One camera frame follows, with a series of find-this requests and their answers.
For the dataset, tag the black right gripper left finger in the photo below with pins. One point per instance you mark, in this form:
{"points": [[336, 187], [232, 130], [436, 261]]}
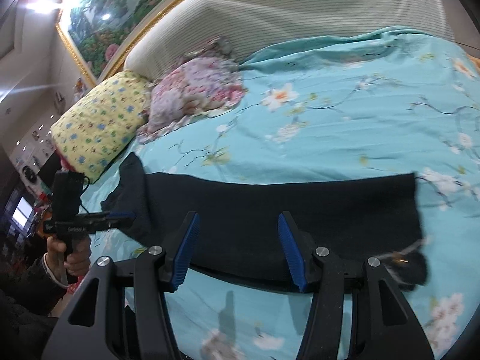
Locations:
{"points": [[119, 310]]}

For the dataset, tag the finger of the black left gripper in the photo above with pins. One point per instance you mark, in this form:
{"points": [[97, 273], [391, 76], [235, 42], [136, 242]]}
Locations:
{"points": [[111, 223], [121, 215]]}

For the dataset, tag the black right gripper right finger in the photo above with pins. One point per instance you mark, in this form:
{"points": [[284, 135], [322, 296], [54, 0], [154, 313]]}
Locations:
{"points": [[383, 324]]}

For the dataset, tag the black pants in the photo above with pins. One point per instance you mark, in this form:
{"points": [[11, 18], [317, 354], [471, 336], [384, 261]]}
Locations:
{"points": [[265, 235]]}

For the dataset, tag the black left forearm sleeve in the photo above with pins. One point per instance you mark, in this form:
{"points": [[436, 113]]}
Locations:
{"points": [[26, 303]]}

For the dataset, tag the person's left hand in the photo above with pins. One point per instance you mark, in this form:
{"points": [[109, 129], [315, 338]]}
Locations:
{"points": [[76, 263]]}

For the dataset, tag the yellow cartoon print pillow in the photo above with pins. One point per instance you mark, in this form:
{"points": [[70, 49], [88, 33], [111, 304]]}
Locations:
{"points": [[92, 132]]}

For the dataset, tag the pink purple floral pillow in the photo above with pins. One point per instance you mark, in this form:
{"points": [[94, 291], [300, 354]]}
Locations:
{"points": [[205, 83]]}

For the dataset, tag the gold framed floral painting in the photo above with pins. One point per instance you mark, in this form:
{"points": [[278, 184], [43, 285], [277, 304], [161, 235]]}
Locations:
{"points": [[99, 33]]}

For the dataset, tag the turquoise floral bed sheet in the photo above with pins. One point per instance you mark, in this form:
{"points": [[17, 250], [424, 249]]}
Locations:
{"points": [[322, 109]]}

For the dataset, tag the striped white headboard cover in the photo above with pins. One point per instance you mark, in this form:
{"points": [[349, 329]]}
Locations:
{"points": [[251, 25]]}

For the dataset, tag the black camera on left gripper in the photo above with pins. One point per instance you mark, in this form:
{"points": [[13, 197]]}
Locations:
{"points": [[68, 187]]}

